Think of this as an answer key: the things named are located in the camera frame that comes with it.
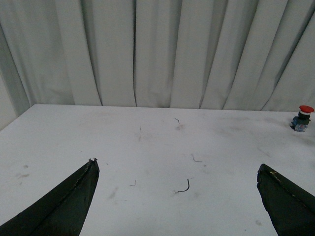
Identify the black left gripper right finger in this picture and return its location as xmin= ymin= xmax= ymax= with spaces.
xmin=257 ymin=164 xmax=315 ymax=236

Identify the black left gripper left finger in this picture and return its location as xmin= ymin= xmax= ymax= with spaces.
xmin=0 ymin=159 xmax=99 ymax=236

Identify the white pleated curtain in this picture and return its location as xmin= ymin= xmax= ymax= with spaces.
xmin=0 ymin=0 xmax=315 ymax=128

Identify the red push button switch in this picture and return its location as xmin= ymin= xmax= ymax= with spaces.
xmin=290 ymin=105 xmax=315 ymax=132

